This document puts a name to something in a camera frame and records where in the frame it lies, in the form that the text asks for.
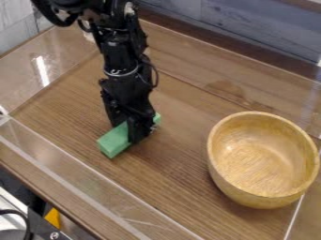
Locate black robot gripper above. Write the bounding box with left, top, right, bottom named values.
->
left=99, top=66, right=157, bottom=143

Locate green rectangular block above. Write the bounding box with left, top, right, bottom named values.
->
left=95, top=112, right=164, bottom=159

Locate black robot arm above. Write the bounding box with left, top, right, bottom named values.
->
left=31, top=0, right=160, bottom=143

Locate brown wooden bowl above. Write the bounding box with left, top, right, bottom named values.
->
left=206, top=112, right=321, bottom=209

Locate yellow label sticker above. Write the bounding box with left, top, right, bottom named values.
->
left=46, top=208, right=62, bottom=229

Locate clear acrylic front wall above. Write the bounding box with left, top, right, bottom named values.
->
left=0, top=108, right=204, bottom=240

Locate black cable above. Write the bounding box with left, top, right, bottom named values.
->
left=0, top=209, right=33, bottom=240

